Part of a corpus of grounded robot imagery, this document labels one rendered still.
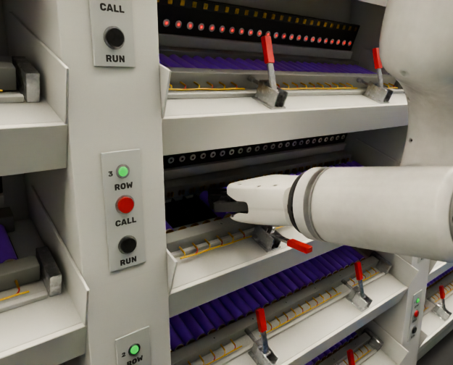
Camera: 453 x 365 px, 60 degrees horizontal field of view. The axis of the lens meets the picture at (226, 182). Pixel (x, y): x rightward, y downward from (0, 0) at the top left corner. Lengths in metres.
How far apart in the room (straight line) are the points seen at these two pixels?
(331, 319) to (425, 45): 0.57
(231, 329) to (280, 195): 0.30
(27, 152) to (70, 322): 0.18
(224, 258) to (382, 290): 0.48
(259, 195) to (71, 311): 0.24
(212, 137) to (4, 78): 0.22
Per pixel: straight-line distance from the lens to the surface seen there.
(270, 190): 0.45
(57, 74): 0.38
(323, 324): 0.79
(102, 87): 0.39
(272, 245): 0.58
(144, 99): 0.40
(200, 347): 0.64
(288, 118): 0.54
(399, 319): 1.03
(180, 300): 0.50
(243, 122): 0.49
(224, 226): 0.55
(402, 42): 0.36
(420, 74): 0.36
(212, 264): 0.52
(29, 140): 0.37
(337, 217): 0.40
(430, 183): 0.36
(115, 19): 0.40
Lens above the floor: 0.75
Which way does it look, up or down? 14 degrees down
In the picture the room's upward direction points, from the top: straight up
